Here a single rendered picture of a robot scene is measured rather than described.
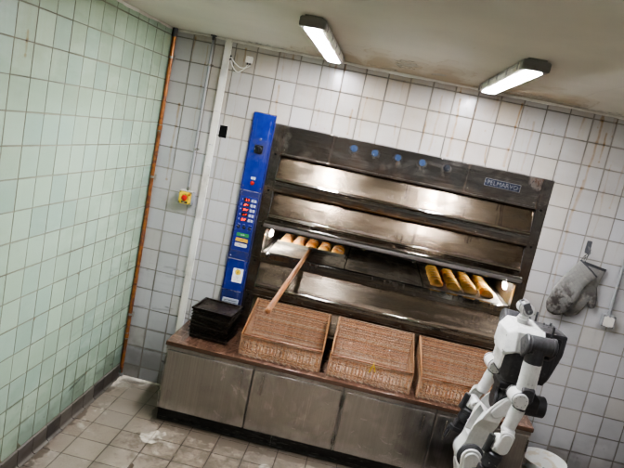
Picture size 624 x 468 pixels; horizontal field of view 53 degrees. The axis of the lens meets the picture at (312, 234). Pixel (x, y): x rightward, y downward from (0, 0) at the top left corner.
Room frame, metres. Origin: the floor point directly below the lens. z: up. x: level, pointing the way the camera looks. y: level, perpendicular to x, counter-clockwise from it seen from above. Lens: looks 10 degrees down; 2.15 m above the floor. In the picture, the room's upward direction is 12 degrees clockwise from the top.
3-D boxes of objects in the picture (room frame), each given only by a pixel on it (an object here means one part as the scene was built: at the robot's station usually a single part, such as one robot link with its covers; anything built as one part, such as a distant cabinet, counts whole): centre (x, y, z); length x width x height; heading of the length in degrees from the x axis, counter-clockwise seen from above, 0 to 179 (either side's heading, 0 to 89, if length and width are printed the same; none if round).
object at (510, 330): (3.16, -1.22, 1.23); 0.34 x 0.30 x 0.36; 0
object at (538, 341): (2.94, -1.20, 1.30); 0.12 x 0.09 x 0.14; 90
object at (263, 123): (5.36, 0.41, 1.07); 1.93 x 0.16 x 2.15; 175
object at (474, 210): (4.35, -0.56, 1.80); 1.79 x 0.11 x 0.19; 85
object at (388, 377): (4.09, -0.57, 0.72); 0.56 x 0.49 x 0.28; 85
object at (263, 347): (4.13, 0.03, 0.72); 0.56 x 0.49 x 0.28; 86
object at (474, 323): (4.35, -0.56, 1.02); 1.79 x 0.11 x 0.19; 85
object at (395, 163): (4.38, -0.57, 1.99); 1.80 x 0.08 x 0.21; 85
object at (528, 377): (2.94, -1.17, 1.12); 0.13 x 0.12 x 0.22; 0
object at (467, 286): (4.75, -1.18, 1.21); 0.61 x 0.48 x 0.06; 175
